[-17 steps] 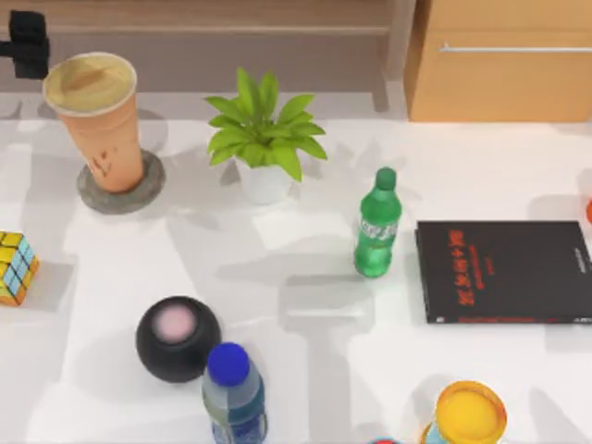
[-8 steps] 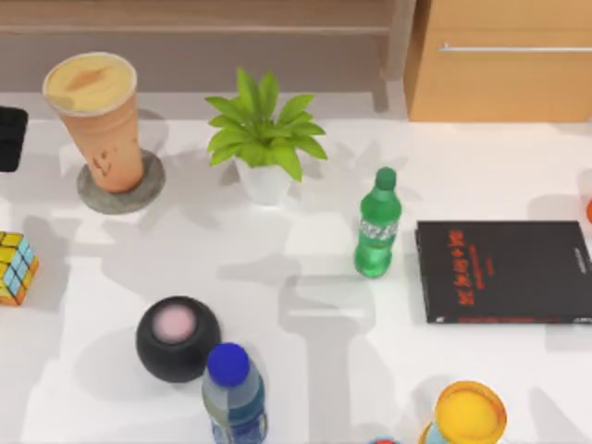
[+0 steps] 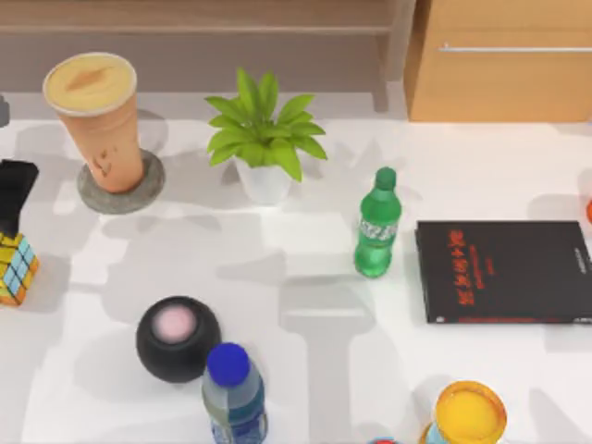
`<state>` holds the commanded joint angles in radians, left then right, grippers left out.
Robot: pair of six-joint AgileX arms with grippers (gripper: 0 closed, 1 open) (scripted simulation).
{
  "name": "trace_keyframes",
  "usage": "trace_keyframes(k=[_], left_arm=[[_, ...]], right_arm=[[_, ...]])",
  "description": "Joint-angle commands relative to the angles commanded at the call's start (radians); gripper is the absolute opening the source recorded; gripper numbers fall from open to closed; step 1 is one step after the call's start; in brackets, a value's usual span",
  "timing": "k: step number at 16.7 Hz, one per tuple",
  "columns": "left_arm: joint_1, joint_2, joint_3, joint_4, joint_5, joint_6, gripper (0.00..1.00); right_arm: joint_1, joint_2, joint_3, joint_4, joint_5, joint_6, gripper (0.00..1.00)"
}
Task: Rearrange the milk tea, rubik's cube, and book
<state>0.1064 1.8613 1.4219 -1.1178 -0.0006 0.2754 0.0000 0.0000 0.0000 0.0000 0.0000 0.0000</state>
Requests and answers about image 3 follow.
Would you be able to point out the green bottle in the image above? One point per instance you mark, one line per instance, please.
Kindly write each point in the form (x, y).
(377, 231)

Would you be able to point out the green plant in white pot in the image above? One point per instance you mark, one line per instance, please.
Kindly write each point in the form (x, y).
(263, 139)

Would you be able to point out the round grey coaster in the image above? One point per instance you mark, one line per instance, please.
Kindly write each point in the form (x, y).
(152, 185)

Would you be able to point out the round black speaker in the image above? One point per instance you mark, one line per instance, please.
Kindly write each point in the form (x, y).
(178, 337)

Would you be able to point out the clear bottle with blue cap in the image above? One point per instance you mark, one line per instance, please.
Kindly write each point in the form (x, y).
(233, 402)

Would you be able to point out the wooden open shelf unit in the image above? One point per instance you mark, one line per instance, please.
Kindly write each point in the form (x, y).
(194, 41)

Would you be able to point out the black book with red print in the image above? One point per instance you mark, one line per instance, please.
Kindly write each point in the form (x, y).
(504, 273)

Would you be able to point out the tall orange drink cup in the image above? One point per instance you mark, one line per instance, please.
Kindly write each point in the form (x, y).
(104, 120)

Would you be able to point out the red and blue object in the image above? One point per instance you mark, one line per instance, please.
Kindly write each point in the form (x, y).
(386, 440)

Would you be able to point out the wooden cupboard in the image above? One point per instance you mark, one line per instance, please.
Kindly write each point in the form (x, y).
(499, 88)

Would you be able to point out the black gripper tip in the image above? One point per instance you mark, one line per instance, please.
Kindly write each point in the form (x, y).
(14, 189)

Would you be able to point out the colourful puzzle cube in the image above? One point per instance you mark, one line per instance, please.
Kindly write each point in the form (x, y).
(16, 273)

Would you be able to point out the orange round object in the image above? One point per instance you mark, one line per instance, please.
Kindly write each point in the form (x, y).
(589, 210)

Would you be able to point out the grey rounded box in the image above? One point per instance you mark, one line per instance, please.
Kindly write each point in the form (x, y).
(3, 111)

